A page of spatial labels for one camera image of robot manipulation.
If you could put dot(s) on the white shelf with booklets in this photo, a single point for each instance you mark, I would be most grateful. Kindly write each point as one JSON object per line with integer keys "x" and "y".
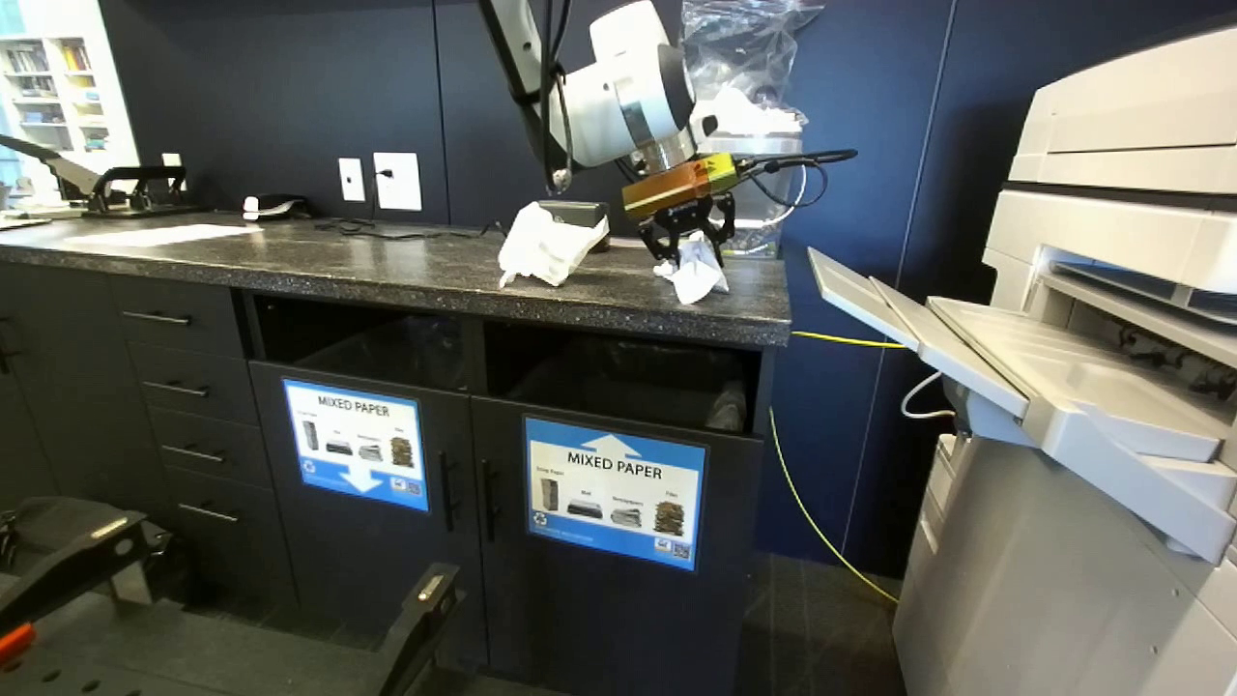
{"x": 60, "y": 91}

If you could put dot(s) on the black door arrow down sign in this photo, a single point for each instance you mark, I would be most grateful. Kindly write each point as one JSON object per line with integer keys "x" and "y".
{"x": 349, "y": 567}

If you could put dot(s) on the small white wall plate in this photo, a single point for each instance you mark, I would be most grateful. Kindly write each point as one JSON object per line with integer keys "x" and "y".
{"x": 355, "y": 181}

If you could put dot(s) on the large white office printer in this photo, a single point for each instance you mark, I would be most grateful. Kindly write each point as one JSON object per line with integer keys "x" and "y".
{"x": 1095, "y": 582}

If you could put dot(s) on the large white wall outlet plate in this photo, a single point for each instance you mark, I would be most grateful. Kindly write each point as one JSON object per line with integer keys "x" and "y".
{"x": 399, "y": 181}

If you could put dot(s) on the mixed paper sign arrow up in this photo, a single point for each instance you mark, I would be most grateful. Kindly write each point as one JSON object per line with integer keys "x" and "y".
{"x": 618, "y": 493}

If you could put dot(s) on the clear plastic bag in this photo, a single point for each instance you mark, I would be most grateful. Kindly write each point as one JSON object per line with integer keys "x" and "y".
{"x": 769, "y": 52}

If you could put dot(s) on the mixed paper sign arrow down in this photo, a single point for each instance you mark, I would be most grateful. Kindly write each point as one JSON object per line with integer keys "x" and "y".
{"x": 356, "y": 446}

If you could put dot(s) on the black metal bracket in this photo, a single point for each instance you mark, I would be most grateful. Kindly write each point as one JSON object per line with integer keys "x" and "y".
{"x": 418, "y": 620}

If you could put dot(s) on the yellow wrist camera box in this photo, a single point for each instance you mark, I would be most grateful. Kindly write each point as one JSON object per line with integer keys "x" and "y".
{"x": 677, "y": 186}

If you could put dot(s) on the black cabinet with stone counter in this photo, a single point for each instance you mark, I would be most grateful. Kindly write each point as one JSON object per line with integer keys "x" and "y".
{"x": 387, "y": 270}

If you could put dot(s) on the black heavy duty stapler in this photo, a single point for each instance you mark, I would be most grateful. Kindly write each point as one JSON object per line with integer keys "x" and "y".
{"x": 136, "y": 192}

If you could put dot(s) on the large white tissue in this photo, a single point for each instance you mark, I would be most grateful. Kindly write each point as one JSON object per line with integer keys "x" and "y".
{"x": 546, "y": 250}

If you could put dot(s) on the clear plastic bucket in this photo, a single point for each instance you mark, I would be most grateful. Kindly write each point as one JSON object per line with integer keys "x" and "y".
{"x": 775, "y": 222}

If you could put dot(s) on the black metal cart frame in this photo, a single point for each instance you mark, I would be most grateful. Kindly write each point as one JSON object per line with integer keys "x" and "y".
{"x": 65, "y": 543}

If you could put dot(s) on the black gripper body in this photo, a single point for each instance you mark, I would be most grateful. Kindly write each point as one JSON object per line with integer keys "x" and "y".
{"x": 690, "y": 222}

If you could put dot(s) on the small white tissue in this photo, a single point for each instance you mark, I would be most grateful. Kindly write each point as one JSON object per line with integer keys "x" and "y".
{"x": 698, "y": 277}

